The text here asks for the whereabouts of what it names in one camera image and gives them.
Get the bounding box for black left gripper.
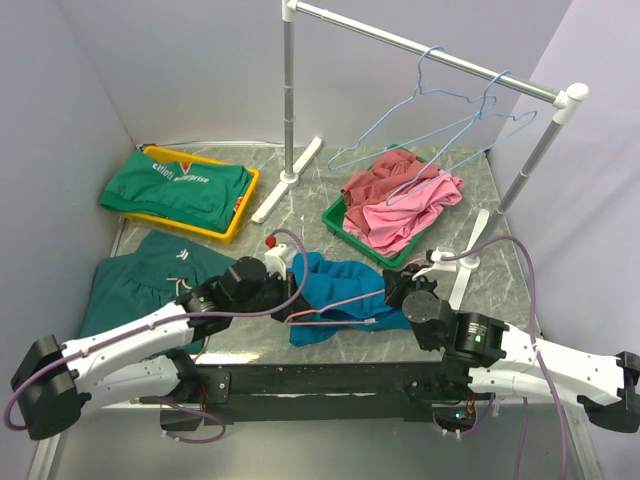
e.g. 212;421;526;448
231;269;316;322

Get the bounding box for pink wire hanger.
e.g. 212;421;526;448
286;254;431;328

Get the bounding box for teal blue t shirt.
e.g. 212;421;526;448
289;252;410;347

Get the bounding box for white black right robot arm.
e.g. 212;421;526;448
383;262;639;433

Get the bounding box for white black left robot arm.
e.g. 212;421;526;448
3;257;308;440

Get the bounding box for green printed t shirt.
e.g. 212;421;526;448
100;150;252;233

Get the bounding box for pink t shirt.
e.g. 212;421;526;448
342;170;464;258

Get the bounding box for maroon t shirt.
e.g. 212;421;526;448
341;149;440;234

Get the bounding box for dark green shorts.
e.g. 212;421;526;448
79;231;235;338

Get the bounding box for green plastic tray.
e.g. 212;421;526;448
322;145;431;267

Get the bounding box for yellow plastic tray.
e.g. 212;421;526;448
100;145;260;244

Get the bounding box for silver white clothes rack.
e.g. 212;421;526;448
249;0;590;309

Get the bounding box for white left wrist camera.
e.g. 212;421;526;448
264;235;299;280

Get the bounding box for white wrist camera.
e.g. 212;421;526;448
264;235;299;280
412;247;458;281

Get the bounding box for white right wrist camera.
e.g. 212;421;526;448
412;247;458;281

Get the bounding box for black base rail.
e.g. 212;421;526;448
167;361;489;423

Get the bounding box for blue wire hanger right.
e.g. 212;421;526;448
386;69;538;206

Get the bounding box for blue wire hanger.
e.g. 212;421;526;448
327;45;509;171
386;69;538;206

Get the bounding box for blue wire hanger middle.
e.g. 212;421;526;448
327;45;509;171

